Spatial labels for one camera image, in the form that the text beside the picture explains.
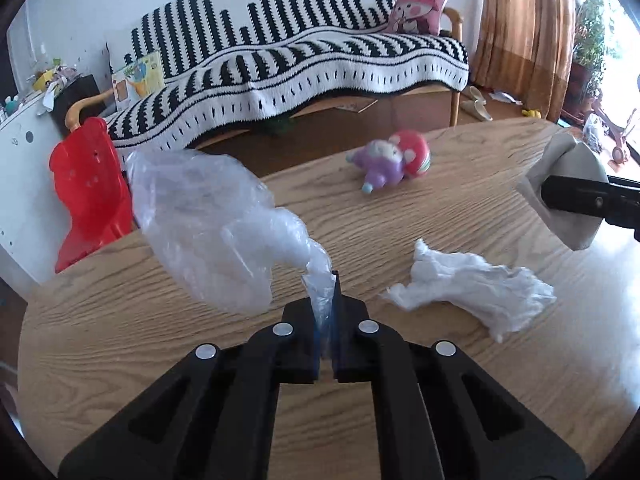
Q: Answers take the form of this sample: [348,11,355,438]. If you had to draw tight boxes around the white cabinet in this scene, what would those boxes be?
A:
[0,98,70,297]

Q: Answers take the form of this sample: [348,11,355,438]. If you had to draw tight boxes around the white slippers on floor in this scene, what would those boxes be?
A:
[460,86,494,122]

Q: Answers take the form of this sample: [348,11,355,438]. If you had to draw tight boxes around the clear plastic bag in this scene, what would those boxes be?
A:
[125,150,336,353]

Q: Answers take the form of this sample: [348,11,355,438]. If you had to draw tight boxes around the red plastic chair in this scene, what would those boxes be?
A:
[49,117,134,273]

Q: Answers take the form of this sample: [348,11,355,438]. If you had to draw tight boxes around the pink cartoon cushion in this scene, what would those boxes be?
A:
[385,0,448,36]

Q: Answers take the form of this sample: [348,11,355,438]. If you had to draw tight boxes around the black white striped sofa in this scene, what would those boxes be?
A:
[106,0,470,157]

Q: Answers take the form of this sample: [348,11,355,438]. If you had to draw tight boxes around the grey paper piece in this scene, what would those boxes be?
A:
[516,129,608,250]

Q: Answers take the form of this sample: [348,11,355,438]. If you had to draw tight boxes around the brown curtain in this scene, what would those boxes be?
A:
[471,0,575,122]

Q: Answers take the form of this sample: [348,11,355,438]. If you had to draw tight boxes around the green potted plant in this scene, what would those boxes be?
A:
[573,0,606,103]

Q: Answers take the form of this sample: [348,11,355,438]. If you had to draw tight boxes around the white tissue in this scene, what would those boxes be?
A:
[382,238,556,344]

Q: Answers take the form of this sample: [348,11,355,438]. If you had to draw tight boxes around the purple plush toy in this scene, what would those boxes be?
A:
[346,130,432,194]

